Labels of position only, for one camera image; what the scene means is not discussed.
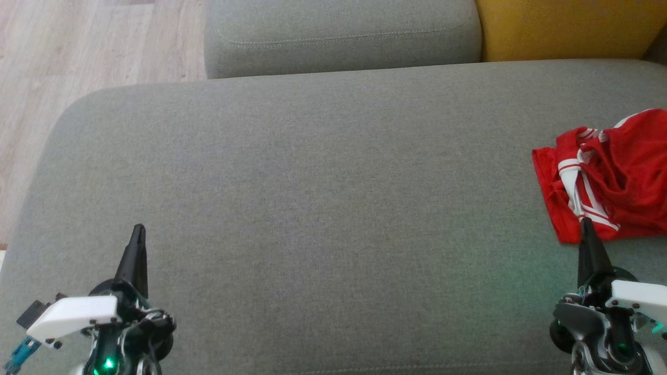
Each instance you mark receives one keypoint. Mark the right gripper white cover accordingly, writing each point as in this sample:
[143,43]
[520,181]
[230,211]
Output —
[638,299]

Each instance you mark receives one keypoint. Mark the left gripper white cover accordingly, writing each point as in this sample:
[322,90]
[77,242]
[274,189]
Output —
[73,315]

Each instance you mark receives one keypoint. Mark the red mesh shorts white trim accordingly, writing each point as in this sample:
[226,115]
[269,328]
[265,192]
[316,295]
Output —
[635,172]

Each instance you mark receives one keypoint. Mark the large grey sofa seat cushion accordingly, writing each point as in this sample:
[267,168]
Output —
[312,198]

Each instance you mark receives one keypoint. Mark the yellow sofa back cushion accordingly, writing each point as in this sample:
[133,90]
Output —
[568,26]

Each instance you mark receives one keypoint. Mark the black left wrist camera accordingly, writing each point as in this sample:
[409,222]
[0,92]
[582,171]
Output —
[34,312]

